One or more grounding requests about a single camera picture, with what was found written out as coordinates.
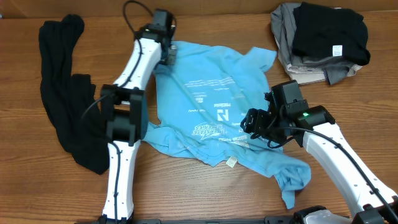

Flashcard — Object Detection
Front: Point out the black folded t-shirt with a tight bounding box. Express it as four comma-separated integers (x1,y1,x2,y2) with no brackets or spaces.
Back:
292,2,371,66

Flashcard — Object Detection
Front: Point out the black garment on left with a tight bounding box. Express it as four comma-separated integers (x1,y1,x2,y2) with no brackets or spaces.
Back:
39,14,109,175

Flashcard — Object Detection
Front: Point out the beige folded garment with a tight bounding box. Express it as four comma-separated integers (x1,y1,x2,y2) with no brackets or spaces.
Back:
276,40,362,85

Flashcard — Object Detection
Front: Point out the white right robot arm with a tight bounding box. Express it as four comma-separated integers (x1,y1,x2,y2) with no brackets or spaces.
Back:
240,80,397,224

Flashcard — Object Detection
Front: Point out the grey folded garment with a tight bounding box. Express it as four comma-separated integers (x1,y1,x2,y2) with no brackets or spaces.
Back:
271,2,362,85

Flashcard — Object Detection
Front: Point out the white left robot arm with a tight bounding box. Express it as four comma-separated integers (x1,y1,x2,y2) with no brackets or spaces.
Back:
98,9,177,223

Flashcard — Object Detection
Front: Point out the light blue printed t-shirt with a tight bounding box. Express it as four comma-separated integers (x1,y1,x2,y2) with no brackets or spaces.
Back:
144,41,311,209

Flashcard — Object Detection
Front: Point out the brown cardboard back panel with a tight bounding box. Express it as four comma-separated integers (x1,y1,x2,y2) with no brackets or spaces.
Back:
1,0,397,18

